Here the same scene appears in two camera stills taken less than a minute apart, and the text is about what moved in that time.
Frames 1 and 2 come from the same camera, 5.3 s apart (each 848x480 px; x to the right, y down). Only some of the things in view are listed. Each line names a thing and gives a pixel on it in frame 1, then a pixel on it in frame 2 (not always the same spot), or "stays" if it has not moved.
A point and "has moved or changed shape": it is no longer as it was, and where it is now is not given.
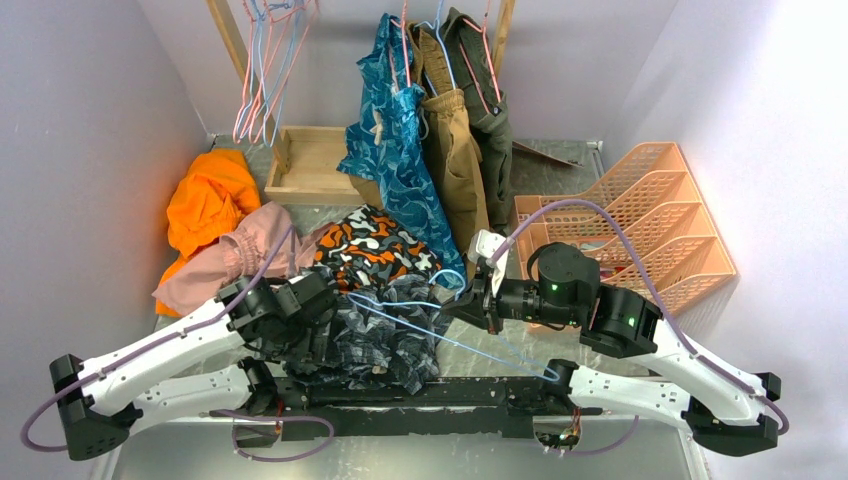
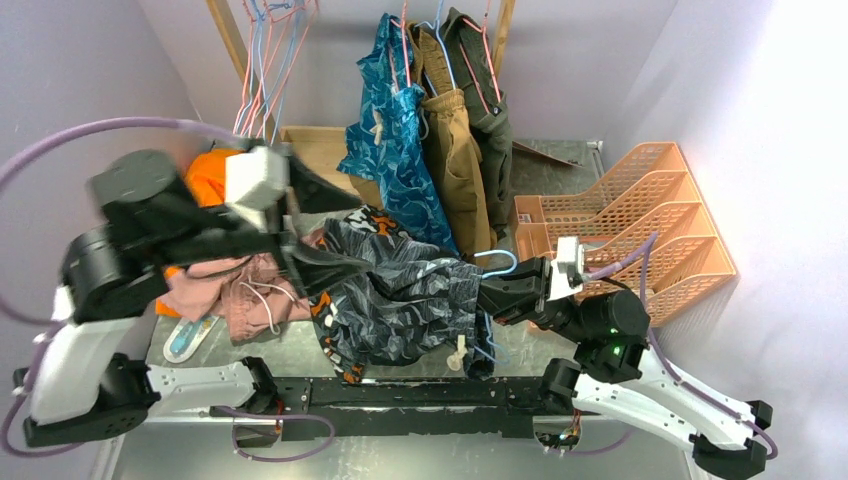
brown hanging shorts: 453,139 stays
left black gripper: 323,315 → 315,269
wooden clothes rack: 307,170 stays
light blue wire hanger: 527,356 → 491,340
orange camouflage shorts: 366,249 → 322,306
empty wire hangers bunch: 278,30 stays
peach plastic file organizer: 657,203 stays
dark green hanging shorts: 486,107 stays
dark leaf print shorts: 385,334 has moved or changed shape
